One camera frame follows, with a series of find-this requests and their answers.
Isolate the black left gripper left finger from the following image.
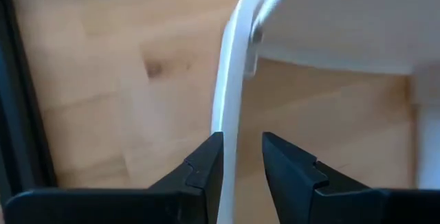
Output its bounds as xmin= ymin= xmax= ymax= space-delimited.
xmin=3 ymin=131 xmax=224 ymax=224

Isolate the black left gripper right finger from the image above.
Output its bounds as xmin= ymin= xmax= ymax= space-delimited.
xmin=262 ymin=131 xmax=440 ymax=224

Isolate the white swing bin lid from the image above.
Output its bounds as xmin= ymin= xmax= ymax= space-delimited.
xmin=210 ymin=0 xmax=440 ymax=224

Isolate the black aluminium table frame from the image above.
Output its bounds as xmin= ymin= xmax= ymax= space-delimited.
xmin=0 ymin=0 xmax=58 ymax=201

